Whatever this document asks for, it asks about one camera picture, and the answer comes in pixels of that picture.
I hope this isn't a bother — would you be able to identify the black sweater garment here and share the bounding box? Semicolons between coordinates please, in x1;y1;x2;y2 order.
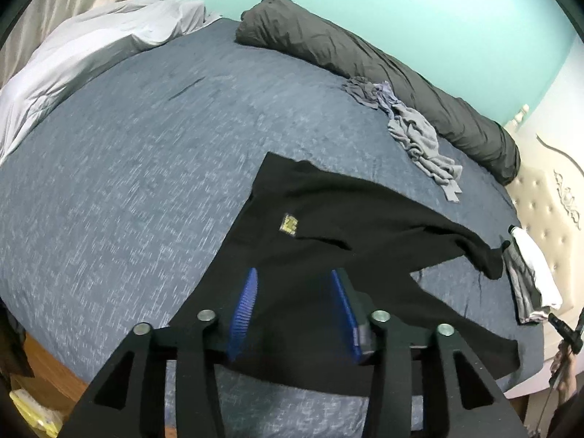
171;153;520;396

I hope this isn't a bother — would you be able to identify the person's right hand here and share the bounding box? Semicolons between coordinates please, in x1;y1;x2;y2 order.
550;341;578;406

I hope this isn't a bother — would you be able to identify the grey white storage bag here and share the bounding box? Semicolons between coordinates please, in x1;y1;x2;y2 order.
502;226;563;324

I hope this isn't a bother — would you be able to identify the beige tufted headboard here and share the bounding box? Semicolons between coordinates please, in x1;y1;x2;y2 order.
505;105;583;318

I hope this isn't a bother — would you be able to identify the yellow box on floor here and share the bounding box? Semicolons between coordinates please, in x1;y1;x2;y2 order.
9;389;64;438

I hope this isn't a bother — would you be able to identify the light grey crumpled garment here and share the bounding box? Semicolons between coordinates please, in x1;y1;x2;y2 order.
388;101;462;203

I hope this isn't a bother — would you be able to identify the dark grey crumpled garment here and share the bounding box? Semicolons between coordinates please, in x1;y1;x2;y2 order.
342;76;391;113

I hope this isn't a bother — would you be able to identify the light grey pillow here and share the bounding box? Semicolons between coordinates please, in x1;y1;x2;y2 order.
1;0;221;159

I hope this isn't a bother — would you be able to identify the dark grey rolled duvet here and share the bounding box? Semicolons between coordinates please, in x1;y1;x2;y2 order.
235;0;520;186

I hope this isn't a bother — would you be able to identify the wooden bed frame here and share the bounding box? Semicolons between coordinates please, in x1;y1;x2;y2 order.
10;333;87;417

